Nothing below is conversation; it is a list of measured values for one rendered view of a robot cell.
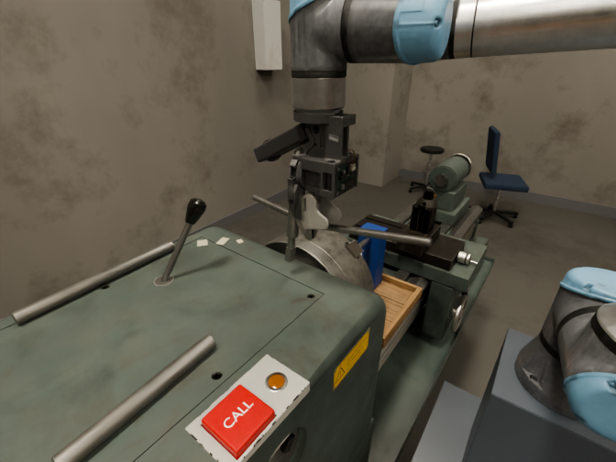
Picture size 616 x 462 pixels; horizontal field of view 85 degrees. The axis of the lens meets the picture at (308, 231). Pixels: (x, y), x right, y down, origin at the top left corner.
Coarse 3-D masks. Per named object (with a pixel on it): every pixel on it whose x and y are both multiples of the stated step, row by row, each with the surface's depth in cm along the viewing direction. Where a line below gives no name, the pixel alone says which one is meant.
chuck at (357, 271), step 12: (312, 240) 80; (324, 240) 81; (336, 240) 82; (348, 240) 83; (336, 252) 79; (348, 252) 81; (348, 264) 79; (360, 264) 81; (348, 276) 77; (360, 276) 80; (372, 288) 84
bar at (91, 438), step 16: (208, 336) 47; (192, 352) 45; (208, 352) 47; (176, 368) 43; (144, 384) 40; (160, 384) 41; (128, 400) 39; (144, 400) 39; (112, 416) 37; (128, 416) 38; (96, 432) 35; (112, 432) 36; (64, 448) 34; (80, 448) 34
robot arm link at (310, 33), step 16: (304, 0) 39; (320, 0) 38; (336, 0) 38; (304, 16) 40; (320, 16) 39; (336, 16) 38; (304, 32) 40; (320, 32) 40; (336, 32) 39; (304, 48) 41; (320, 48) 41; (336, 48) 40; (304, 64) 42; (320, 64) 42; (336, 64) 42
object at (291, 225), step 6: (288, 216) 58; (288, 222) 59; (294, 222) 58; (288, 228) 59; (294, 228) 59; (288, 234) 60; (294, 234) 59; (288, 240) 61; (294, 240) 61; (288, 246) 61; (294, 246) 61; (288, 252) 62; (294, 252) 62; (288, 258) 62
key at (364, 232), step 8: (256, 200) 63; (264, 200) 62; (272, 208) 61; (280, 208) 60; (344, 232) 52; (352, 232) 51; (360, 232) 50; (368, 232) 50; (376, 232) 49; (384, 232) 48; (392, 240) 48; (400, 240) 47; (408, 240) 46; (416, 240) 45; (424, 240) 45; (432, 240) 45
